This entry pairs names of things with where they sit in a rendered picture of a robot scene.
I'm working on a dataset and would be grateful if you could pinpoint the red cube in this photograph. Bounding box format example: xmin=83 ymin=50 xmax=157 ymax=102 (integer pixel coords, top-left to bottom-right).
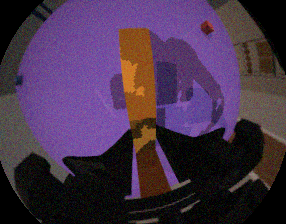
xmin=200 ymin=20 xmax=214 ymax=35

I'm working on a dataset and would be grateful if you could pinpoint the small blue cube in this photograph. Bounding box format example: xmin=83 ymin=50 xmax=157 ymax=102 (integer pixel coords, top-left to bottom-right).
xmin=14 ymin=75 xmax=22 ymax=87

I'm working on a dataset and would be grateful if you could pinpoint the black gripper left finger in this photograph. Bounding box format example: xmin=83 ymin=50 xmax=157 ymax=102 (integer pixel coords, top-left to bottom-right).
xmin=62 ymin=129 xmax=134 ymax=196

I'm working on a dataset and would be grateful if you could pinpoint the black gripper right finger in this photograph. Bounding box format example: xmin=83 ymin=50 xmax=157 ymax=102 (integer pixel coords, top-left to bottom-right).
xmin=155 ymin=125 xmax=225 ymax=184

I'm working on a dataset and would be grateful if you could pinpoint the orange l-shaped bar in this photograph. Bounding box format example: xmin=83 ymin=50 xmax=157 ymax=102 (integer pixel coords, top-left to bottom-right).
xmin=118 ymin=27 xmax=171 ymax=198

